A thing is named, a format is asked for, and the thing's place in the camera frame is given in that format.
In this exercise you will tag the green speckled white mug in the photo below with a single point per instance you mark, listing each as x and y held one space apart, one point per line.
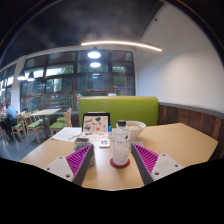
80 146

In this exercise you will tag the small dark box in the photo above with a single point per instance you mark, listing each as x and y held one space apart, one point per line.
82 140

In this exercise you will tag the clear plastic water bottle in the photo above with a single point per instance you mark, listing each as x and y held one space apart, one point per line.
120 146

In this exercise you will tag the group of wooden green-seat chairs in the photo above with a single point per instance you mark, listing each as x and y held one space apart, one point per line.
35 124

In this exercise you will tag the tablet with sticker-covered case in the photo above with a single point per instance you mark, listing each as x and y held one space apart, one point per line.
96 124

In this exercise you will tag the light wooden dining table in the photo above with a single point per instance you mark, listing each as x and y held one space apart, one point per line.
46 111

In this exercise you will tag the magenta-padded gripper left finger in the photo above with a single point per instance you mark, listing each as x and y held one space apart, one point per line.
77 160

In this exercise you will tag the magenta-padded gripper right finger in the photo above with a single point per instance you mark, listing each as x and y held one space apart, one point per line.
146 158

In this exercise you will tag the person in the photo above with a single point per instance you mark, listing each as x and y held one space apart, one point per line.
10 115

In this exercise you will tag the white bowl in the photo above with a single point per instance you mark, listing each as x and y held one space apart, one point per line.
137 128

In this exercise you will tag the round pendant lamp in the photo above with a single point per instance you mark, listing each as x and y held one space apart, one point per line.
94 54

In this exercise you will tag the white paper sheets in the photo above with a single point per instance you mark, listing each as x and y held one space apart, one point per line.
66 134

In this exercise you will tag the green upholstered booth bench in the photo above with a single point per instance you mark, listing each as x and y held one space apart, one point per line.
118 108

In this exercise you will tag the small blue-capped bottle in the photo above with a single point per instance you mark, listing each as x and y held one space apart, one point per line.
110 131

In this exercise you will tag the curved linear ceiling light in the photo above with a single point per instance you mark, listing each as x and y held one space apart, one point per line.
121 43

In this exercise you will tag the small cone pendant lamp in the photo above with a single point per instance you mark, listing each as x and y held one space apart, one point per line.
21 77
30 78

